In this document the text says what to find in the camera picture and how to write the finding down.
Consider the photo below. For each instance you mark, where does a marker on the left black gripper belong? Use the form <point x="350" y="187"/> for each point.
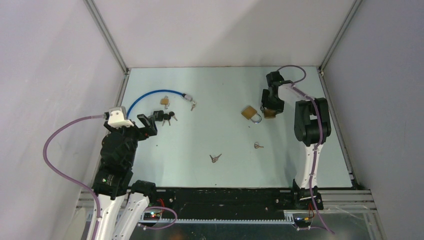
<point x="150" y="128"/>

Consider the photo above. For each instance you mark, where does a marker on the small brass padlock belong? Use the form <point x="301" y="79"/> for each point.
<point x="165" y="102"/>

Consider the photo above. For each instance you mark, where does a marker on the black padlock with keys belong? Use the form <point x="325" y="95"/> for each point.
<point x="164" y="117"/>

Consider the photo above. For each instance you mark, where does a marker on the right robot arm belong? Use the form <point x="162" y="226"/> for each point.
<point x="312" y="126"/>

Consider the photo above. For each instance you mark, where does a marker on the keys on cable lock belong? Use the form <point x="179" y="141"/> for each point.
<point x="193" y="105"/>

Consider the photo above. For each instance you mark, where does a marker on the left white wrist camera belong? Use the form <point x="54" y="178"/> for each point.
<point x="117" y="118"/>

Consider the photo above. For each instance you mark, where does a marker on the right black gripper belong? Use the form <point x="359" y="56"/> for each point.
<point x="279" y="108"/>

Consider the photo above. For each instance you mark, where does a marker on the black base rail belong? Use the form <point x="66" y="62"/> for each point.
<point x="233" y="204"/>

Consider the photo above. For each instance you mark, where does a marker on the key on ring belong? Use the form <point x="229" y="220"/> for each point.
<point x="257" y="145"/>

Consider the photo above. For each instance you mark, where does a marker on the large brass padlock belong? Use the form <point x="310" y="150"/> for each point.
<point x="251" y="114"/>

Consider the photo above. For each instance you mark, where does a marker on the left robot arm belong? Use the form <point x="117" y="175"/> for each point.
<point x="119" y="204"/>

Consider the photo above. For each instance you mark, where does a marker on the silver key pair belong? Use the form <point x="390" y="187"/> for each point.
<point x="215" y="158"/>

